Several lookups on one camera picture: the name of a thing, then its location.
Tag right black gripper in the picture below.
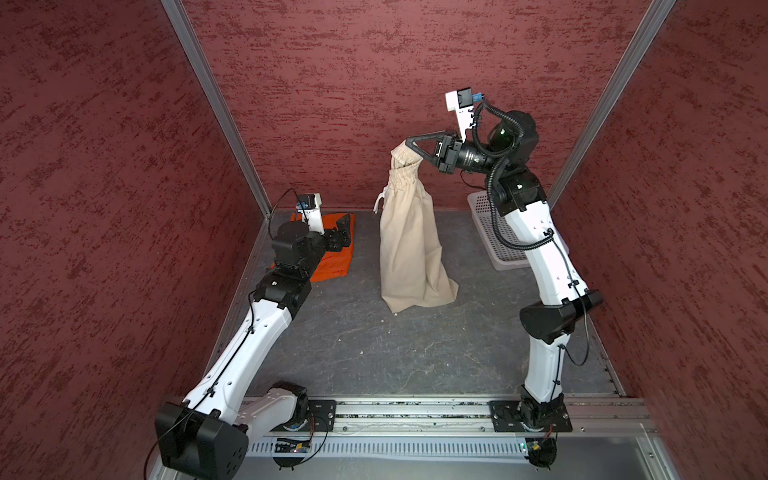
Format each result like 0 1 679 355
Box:
413 126 511 175

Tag orange shorts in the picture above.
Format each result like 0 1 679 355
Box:
272 212 355 283

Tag beige shorts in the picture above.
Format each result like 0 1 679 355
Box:
373 143 459 314

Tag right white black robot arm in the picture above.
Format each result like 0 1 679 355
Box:
405 110 603 432

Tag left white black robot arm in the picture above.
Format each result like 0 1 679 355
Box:
155 214 353 479

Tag white plastic laundry basket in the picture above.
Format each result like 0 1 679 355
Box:
467 191 532 272

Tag left small circuit board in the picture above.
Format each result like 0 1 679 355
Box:
274 438 312 456

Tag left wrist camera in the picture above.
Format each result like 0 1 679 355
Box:
297 193 325 235

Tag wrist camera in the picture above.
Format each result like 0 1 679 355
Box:
297 193 325 235
445 87 484 141

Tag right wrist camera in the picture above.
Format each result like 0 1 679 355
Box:
445 87 484 141

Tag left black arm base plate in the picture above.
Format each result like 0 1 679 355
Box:
299 399 338 432

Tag aluminium front rail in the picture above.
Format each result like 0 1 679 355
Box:
332 394 659 437

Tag white slotted cable duct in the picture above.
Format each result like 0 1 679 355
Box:
248 436 529 458

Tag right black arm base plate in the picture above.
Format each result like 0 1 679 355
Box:
488 399 573 433

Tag right aluminium corner post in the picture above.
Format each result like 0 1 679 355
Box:
548 0 676 209

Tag aluminium corner post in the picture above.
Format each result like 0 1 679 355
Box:
548 0 676 209
161 0 272 218

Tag left aluminium corner post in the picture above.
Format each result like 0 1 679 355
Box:
161 0 272 218

